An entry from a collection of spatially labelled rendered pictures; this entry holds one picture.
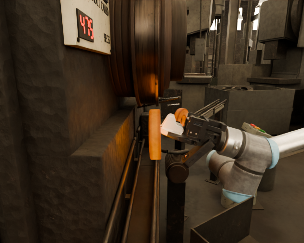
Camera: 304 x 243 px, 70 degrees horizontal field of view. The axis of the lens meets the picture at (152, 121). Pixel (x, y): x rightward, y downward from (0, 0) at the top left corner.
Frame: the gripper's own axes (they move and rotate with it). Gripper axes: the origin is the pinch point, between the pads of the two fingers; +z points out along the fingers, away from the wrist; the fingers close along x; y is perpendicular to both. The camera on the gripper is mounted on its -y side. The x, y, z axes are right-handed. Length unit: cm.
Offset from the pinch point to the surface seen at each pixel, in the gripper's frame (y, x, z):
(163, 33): 26.7, -0.5, 5.4
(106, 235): -12.9, 31.0, 4.9
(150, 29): 26.4, 2.0, 8.9
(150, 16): 29.4, 1.6, 9.9
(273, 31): 125, -337, -164
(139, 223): -20.9, 16.7, -1.9
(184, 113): -5, -68, -18
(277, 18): 143, -332, -161
